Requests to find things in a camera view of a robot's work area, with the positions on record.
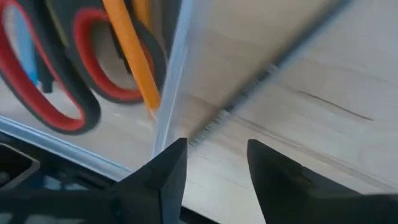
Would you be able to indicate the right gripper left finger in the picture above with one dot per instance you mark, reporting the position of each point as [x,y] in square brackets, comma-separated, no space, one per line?
[155,193]

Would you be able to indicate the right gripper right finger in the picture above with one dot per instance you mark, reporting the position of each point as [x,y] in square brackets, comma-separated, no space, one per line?
[289,193]

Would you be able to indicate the dark brown pencil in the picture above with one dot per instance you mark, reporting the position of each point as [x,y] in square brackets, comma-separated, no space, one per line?
[248,90]

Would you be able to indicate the clear plastic supply box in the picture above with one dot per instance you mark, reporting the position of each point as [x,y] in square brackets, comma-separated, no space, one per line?
[174,77]

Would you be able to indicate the orange pencil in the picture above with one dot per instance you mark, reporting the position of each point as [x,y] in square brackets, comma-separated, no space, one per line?
[130,49]

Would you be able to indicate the yellow pencil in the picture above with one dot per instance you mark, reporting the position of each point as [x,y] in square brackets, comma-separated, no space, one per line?
[143,12]

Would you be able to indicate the blue pen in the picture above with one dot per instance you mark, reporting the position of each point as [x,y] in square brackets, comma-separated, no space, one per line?
[26,46]

